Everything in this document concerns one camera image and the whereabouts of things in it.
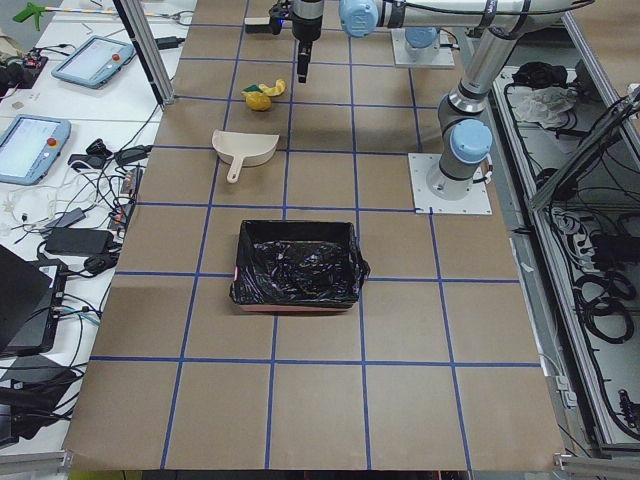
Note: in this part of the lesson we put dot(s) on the blue teach pendant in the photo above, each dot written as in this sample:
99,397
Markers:
29,147
94,62

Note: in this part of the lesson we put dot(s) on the far blue teach pendant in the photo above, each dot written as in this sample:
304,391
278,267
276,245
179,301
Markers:
94,62

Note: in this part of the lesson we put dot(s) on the beige plastic dustpan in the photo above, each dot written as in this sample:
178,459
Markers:
240,150

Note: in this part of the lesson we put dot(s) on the yellow lemon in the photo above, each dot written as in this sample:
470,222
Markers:
257,101

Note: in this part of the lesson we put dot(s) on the green yellow sponge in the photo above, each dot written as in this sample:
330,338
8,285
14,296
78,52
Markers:
252,89

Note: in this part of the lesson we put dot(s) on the near blue teach pendant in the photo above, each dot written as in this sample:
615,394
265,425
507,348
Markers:
29,147

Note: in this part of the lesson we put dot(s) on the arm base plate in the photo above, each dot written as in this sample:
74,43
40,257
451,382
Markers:
434,193
439,56

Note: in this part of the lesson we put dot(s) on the black laptop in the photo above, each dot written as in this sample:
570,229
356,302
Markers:
31,298

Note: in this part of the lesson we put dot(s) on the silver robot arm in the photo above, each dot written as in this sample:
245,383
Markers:
466,140
419,38

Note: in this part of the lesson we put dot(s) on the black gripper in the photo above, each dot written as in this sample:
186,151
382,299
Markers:
305,24

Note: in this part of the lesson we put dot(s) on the white crumpled cloth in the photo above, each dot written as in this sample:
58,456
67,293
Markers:
548,107

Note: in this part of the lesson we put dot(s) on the black webcam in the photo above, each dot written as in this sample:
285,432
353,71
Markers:
95,157

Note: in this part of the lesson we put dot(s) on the bin with black bag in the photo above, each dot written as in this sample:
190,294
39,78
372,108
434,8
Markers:
297,266

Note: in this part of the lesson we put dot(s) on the black power adapter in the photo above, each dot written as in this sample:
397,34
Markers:
78,241

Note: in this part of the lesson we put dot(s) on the beige hand brush black bristles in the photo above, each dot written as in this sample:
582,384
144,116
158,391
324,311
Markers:
257,25

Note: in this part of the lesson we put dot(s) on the aluminium frame post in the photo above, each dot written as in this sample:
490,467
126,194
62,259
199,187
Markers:
139,31

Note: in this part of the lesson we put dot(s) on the green handled tool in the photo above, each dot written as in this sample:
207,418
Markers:
30,11

